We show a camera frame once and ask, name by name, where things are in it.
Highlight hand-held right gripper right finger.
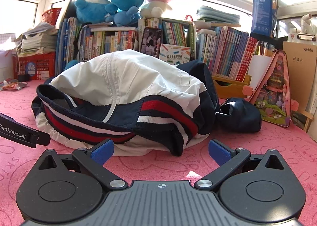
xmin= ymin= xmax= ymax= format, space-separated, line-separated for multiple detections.
xmin=194 ymin=139 xmax=288 ymax=190

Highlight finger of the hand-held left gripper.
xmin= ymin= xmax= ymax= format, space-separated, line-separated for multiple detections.
xmin=0 ymin=112 xmax=51 ymax=148

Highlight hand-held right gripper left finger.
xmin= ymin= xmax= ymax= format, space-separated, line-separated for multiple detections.
xmin=32 ymin=139 xmax=129 ymax=190

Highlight navy white red jacket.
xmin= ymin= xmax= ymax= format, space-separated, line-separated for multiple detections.
xmin=32 ymin=49 xmax=262 ymax=157

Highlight red snack packet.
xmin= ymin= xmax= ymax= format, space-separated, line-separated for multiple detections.
xmin=0 ymin=79 xmax=28 ymax=91

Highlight wooden drawer organizer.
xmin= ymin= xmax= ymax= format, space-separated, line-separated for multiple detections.
xmin=212 ymin=74 xmax=252 ymax=100

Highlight red plastic crate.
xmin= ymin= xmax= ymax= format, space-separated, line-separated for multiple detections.
xmin=13 ymin=52 xmax=56 ymax=81

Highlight white paper bag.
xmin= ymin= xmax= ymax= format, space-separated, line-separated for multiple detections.
xmin=0 ymin=38 xmax=18 ymax=80

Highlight pink toy bag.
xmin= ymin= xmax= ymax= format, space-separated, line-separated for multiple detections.
xmin=243 ymin=50 xmax=300 ymax=128

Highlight blue plush ball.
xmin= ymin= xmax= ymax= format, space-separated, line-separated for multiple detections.
xmin=64 ymin=60 xmax=80 ymax=71

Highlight stack of paper booklets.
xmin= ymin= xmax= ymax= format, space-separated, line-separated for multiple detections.
xmin=15 ymin=21 xmax=58 ymax=57

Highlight row of pink spined books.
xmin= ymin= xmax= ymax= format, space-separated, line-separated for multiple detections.
xmin=197 ymin=26 xmax=259 ymax=82

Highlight row of children's books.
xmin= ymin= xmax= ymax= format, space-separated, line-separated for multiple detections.
xmin=56 ymin=17 xmax=139 ymax=68

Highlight white pencil print box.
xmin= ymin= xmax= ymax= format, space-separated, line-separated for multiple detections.
xmin=158 ymin=44 xmax=192 ymax=62

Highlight black smartphone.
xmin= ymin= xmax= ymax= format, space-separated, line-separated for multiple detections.
xmin=140 ymin=27 xmax=163 ymax=58

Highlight red plastic basket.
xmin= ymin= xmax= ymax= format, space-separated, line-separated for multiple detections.
xmin=42 ymin=8 xmax=62 ymax=27

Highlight row of green spined books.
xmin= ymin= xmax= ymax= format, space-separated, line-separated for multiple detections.
xmin=138 ymin=17 xmax=197 ymax=58

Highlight small blue plush toy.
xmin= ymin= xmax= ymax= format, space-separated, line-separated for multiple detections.
xmin=104 ymin=5 xmax=141 ymax=27

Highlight folded light blue cloths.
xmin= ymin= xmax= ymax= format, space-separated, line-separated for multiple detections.
xmin=197 ymin=5 xmax=241 ymax=25

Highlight large blue plush toy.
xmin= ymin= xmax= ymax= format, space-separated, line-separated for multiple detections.
xmin=74 ymin=0 xmax=117 ymax=24

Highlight blue packet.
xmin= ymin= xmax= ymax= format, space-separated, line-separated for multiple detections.
xmin=251 ymin=0 xmax=278 ymax=38

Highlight white plastic pipe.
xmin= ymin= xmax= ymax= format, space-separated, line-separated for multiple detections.
xmin=301 ymin=13 xmax=317 ymax=34

